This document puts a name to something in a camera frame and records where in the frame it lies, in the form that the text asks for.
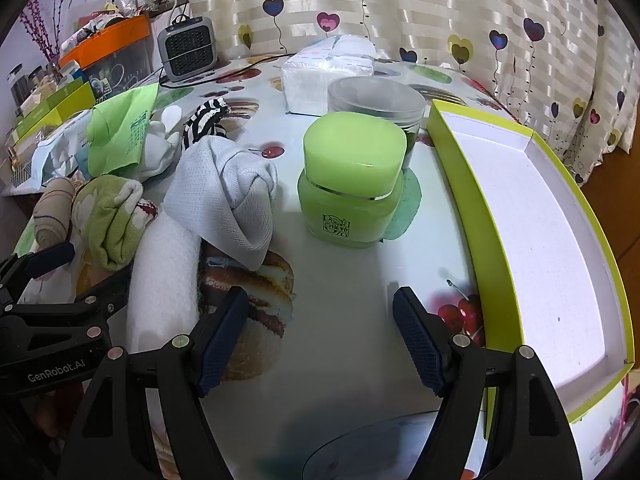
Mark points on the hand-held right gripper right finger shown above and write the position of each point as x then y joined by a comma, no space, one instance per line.
420,345

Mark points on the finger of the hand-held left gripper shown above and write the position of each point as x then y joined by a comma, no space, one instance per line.
52,255
95,297

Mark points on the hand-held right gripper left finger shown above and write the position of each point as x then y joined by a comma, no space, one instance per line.
222,340

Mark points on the beige towel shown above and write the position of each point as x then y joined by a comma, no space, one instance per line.
50,215

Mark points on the green rabbit print towel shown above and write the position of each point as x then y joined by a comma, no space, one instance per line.
110,220

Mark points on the white waffle towel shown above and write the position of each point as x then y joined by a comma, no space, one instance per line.
160,280

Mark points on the green plastic bag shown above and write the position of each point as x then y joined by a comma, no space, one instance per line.
120,135

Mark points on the grey white cloth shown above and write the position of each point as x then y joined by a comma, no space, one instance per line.
225,200

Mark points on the white glove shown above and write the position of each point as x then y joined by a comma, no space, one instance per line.
160,150

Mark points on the green-edged white box tray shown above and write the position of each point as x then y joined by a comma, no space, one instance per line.
525,220

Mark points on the black white striped sock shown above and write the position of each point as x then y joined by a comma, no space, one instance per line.
202,120

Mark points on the chevron pattern box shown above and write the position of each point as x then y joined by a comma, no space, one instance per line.
22,176

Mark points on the food print tablecloth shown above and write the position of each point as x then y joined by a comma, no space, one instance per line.
340,285

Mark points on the face mask package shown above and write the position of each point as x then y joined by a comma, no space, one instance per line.
55,152

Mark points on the lime green boxes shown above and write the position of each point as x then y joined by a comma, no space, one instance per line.
50,107

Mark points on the green jar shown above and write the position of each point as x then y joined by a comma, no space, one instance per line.
350,195

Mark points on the glass jar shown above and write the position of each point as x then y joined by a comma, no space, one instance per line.
17,85

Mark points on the purple dried branches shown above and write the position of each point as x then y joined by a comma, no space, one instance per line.
42,35

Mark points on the orange lidded storage bin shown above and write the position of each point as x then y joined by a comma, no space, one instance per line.
110,35

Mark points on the wooden cabinet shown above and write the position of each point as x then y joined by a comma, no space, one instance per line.
617,200

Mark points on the grey desk heater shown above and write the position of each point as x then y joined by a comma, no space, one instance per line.
187,50

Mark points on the white tissue pack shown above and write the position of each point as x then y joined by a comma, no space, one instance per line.
310,80

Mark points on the heart print curtain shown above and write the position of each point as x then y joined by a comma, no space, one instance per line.
425,10

